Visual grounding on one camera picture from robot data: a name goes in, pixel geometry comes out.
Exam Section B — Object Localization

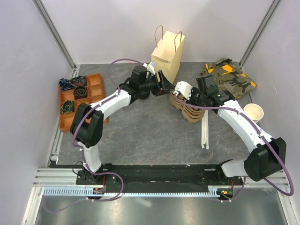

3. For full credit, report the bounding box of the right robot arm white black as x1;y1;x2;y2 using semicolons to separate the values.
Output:
184;75;286;185

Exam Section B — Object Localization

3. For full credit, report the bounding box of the white wrapped straw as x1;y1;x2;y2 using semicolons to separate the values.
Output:
201;112;207;148
203;110;209;149

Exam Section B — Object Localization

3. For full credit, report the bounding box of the brown cardboard cup carrier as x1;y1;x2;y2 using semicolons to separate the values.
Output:
170;91;206;123

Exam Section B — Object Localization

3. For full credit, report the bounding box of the dark patterned rolled cloth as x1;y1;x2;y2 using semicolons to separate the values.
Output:
70;76;87;86

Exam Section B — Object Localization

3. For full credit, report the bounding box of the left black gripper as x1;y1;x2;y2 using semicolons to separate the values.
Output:
139;71;175;97

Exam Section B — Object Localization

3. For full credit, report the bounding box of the slotted cable duct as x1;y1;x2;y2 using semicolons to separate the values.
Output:
43;187;221;197

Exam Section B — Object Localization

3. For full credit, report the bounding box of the stack of paper cups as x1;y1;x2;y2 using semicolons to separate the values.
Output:
243;103;264;124

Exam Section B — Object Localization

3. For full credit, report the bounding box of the beige paper bag with handles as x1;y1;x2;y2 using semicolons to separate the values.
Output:
151;25;185;83

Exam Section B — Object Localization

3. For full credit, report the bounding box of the brown patterned rolled cloth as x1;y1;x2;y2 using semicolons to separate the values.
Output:
73;85;88;99

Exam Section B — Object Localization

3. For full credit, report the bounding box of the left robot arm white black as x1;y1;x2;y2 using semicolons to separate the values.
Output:
70;66;175;184

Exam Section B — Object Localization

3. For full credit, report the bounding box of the orange compartment tray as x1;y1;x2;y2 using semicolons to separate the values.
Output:
60;74;105;133

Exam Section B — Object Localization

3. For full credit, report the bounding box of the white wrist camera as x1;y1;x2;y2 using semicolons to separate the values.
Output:
143;60;157;74
174;81;193;100

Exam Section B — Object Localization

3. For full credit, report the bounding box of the camouflage folded cloth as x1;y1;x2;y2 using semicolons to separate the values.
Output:
200;58;256;99

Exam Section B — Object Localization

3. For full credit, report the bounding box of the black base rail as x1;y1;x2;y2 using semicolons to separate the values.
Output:
76;164;243;193

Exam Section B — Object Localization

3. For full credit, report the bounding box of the blue patterned rolled cloth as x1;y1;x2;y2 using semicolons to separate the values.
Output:
59;78;74;91

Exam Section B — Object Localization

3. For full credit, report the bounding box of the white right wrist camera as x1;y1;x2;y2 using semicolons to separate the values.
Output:
174;81;193;100

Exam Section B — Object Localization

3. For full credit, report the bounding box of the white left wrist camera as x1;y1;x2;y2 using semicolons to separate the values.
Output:
143;60;157;74

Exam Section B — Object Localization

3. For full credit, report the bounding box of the black cup lid on table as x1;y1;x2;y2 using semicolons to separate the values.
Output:
139;91;150;100

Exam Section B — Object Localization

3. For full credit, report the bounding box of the blue yellow rolled cloth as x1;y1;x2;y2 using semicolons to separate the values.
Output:
60;100;75;115

